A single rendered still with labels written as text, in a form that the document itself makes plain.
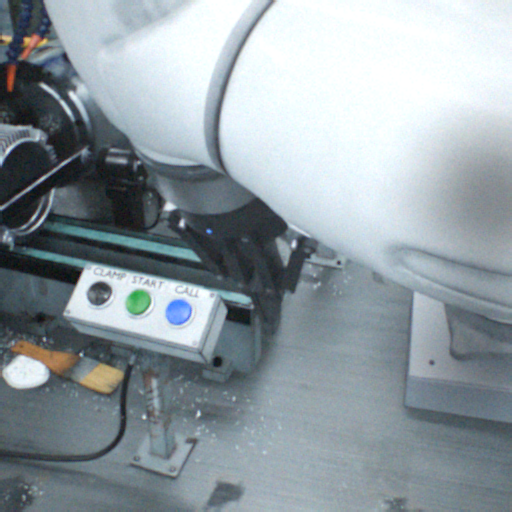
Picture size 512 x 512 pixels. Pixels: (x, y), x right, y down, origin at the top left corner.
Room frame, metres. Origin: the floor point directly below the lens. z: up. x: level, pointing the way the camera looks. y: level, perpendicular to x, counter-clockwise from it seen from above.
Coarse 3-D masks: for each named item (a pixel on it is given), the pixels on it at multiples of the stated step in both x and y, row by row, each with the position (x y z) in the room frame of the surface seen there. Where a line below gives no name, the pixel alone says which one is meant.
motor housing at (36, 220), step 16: (0, 128) 1.02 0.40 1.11; (16, 128) 1.03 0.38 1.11; (0, 144) 0.98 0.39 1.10; (16, 144) 1.00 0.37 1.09; (32, 144) 1.06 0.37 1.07; (0, 160) 0.96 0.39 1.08; (16, 160) 1.10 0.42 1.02; (32, 160) 1.08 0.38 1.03; (48, 160) 1.07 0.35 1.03; (0, 176) 1.10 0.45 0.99; (16, 176) 1.09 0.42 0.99; (32, 176) 1.08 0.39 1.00; (0, 192) 1.09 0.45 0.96; (32, 208) 1.05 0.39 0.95; (48, 208) 1.04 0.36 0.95; (16, 224) 1.01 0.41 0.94; (32, 224) 1.01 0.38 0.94; (16, 240) 0.97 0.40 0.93
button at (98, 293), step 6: (96, 282) 0.64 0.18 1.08; (102, 282) 0.64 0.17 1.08; (90, 288) 0.64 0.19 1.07; (96, 288) 0.63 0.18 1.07; (102, 288) 0.63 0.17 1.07; (108, 288) 0.63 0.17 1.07; (90, 294) 0.63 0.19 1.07; (96, 294) 0.63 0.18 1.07; (102, 294) 0.63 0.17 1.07; (108, 294) 0.63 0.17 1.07; (90, 300) 0.62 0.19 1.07; (96, 300) 0.62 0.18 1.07; (102, 300) 0.62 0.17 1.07
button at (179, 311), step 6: (174, 300) 0.61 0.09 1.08; (180, 300) 0.61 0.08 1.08; (168, 306) 0.60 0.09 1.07; (174, 306) 0.60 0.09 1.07; (180, 306) 0.60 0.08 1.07; (186, 306) 0.60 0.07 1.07; (168, 312) 0.59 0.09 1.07; (174, 312) 0.59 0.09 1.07; (180, 312) 0.59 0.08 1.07; (186, 312) 0.59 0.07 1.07; (168, 318) 0.59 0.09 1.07; (174, 318) 0.59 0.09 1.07; (180, 318) 0.59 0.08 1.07; (186, 318) 0.59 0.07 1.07; (174, 324) 0.58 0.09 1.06; (180, 324) 0.58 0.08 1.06
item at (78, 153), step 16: (64, 160) 1.07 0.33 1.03; (80, 160) 1.10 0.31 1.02; (48, 176) 1.02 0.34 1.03; (64, 176) 1.06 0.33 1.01; (16, 192) 0.95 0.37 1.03; (32, 192) 0.97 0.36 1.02; (48, 192) 1.01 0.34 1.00; (0, 208) 0.90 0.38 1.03; (16, 208) 0.93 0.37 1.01; (0, 224) 0.90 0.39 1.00
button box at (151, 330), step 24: (120, 288) 0.64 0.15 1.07; (144, 288) 0.63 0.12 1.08; (168, 288) 0.63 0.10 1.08; (192, 288) 0.62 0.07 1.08; (72, 312) 0.62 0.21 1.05; (96, 312) 0.61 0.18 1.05; (120, 312) 0.61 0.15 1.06; (192, 312) 0.59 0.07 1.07; (216, 312) 0.61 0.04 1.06; (120, 336) 0.61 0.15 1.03; (144, 336) 0.58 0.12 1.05; (168, 336) 0.58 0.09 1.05; (192, 336) 0.57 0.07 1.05; (216, 336) 0.60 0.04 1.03; (192, 360) 0.59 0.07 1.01
